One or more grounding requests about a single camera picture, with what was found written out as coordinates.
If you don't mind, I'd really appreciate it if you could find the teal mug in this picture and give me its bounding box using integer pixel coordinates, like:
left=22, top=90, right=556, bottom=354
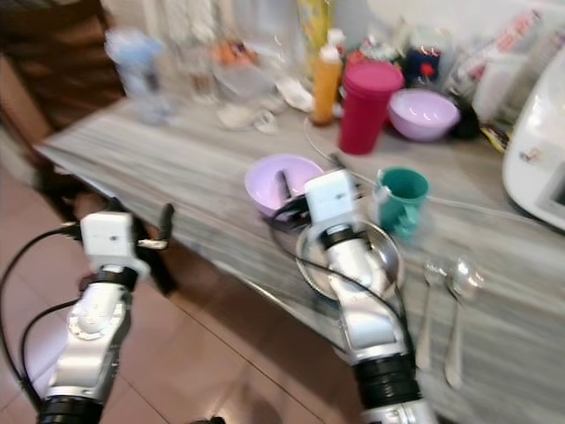
left=375, top=167, right=431, bottom=239

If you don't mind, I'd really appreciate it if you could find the lilac plastic bowl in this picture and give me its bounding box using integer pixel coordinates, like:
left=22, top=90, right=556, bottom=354
left=388, top=88, right=462, bottom=142
left=245, top=155, right=326, bottom=219

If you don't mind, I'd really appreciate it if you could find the stainless steel plate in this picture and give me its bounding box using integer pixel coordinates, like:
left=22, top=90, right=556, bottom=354
left=296, top=221, right=405, bottom=301

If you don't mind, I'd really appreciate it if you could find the white crumpled tissue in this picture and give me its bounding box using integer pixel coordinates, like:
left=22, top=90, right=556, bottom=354
left=274, top=78, right=314, bottom=111

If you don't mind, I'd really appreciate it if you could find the orange sauce bottle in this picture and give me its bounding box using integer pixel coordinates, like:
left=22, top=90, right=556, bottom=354
left=311, top=42, right=345, bottom=127

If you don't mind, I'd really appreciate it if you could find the magenta lidded tumbler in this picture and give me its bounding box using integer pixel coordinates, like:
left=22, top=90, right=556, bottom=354
left=337, top=60, right=405, bottom=156

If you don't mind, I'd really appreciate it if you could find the blue tinted clear jug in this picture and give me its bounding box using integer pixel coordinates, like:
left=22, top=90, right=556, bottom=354
left=104, top=28, right=173, bottom=125

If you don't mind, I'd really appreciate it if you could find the clear drinking glass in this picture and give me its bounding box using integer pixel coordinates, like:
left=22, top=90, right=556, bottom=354
left=181, top=44, right=213, bottom=102

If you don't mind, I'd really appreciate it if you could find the steel fork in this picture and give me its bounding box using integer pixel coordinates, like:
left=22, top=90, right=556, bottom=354
left=417, top=256, right=447, bottom=372

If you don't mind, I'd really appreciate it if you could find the dark wooden chair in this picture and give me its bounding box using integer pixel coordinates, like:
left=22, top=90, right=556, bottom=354
left=0, top=0, right=117, bottom=266

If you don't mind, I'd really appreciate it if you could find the yellow package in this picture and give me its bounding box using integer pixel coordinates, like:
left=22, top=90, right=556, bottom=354
left=296, top=0, right=332, bottom=80

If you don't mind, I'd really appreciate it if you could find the large clear plastic container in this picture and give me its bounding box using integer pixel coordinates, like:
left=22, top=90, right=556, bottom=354
left=216, top=0, right=297, bottom=63

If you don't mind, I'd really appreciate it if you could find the steel spoon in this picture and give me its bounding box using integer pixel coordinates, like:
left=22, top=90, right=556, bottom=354
left=444, top=256, right=485, bottom=390

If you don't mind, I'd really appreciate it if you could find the dark blue jar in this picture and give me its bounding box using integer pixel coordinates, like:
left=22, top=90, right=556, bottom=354
left=402, top=44, right=447, bottom=89

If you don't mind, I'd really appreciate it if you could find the black round object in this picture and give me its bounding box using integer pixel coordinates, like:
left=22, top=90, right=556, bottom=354
left=450, top=95, right=482, bottom=140

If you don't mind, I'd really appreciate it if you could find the white packaging bag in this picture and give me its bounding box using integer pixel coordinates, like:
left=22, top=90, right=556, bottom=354
left=450, top=9, right=548, bottom=120

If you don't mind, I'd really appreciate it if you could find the white kitchen machine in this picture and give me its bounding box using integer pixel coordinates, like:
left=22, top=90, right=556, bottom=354
left=501, top=66, right=565, bottom=232

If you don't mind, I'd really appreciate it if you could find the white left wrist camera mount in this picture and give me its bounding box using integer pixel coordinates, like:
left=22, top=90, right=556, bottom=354
left=79, top=212, right=149, bottom=282

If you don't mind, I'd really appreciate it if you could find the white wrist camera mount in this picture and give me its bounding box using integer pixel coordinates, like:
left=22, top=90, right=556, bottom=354
left=79, top=212, right=149, bottom=282
left=305, top=170, right=363, bottom=232

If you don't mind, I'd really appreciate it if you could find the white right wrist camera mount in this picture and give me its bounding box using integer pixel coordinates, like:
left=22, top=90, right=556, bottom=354
left=305, top=170, right=363, bottom=232

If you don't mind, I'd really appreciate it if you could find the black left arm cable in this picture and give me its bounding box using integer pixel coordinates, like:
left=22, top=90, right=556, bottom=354
left=1, top=225, right=82, bottom=414

